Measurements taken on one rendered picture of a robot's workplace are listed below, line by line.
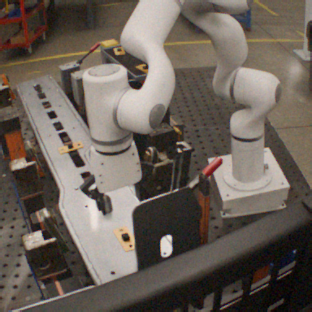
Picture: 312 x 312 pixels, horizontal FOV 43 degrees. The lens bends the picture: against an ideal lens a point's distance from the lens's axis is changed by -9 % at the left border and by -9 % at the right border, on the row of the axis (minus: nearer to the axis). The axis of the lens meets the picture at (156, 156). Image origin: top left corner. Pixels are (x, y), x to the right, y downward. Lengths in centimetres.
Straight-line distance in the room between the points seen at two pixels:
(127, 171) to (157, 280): 66
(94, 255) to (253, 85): 69
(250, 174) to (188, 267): 126
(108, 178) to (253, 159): 70
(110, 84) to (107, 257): 43
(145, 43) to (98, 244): 50
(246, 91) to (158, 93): 59
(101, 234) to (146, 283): 82
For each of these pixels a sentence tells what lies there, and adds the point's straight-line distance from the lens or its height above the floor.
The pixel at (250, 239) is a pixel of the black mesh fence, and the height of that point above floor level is 155.
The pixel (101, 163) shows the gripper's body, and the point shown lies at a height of 125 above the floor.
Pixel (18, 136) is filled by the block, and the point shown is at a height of 94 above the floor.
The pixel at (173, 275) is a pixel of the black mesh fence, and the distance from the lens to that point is 23.
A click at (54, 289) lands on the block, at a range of 98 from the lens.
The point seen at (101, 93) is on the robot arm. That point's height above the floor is 141.
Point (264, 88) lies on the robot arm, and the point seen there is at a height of 119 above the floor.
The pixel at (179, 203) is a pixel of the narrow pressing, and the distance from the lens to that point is 64.
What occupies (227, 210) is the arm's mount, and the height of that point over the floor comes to 72.
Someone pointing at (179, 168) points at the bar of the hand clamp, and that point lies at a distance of 98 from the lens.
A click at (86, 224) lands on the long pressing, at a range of 108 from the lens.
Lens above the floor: 173
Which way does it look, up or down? 34 degrees down
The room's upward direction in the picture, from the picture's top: 4 degrees counter-clockwise
